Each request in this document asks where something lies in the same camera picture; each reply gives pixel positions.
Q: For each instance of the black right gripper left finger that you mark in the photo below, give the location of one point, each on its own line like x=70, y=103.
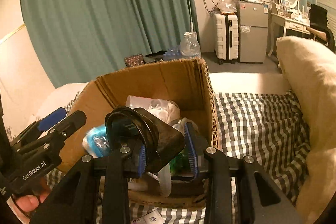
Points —
x=74, y=199

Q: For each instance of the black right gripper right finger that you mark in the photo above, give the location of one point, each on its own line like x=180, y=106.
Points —
x=239, y=189

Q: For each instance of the white tissue pack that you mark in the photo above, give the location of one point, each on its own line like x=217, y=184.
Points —
x=95, y=142

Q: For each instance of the translucent white tube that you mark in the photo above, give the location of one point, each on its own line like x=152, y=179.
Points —
x=164, y=180

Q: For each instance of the black white hair dryer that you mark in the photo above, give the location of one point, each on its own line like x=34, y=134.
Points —
x=157, y=143

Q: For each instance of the green packet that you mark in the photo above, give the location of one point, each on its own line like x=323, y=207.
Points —
x=180, y=163

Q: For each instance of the person's left hand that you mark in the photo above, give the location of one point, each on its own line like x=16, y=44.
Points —
x=30, y=202

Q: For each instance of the white barcode packet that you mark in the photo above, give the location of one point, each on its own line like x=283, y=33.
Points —
x=151, y=218

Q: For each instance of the grey white checkered cloth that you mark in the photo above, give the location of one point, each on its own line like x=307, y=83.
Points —
x=270, y=128

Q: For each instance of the brown cardboard box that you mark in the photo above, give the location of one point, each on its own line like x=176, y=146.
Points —
x=170, y=90

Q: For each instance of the beige pillow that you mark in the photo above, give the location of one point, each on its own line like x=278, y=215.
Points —
x=309, y=67

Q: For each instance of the white suitcase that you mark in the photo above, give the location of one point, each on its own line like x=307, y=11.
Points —
x=226, y=37

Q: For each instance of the clear water bottle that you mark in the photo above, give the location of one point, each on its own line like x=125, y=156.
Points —
x=189, y=46

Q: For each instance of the white dressing table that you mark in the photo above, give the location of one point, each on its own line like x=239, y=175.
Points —
x=287, y=24

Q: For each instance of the grey mini fridge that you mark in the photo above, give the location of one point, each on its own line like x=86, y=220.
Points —
x=253, y=32

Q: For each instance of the black chair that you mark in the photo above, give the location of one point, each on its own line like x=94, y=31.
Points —
x=318, y=22

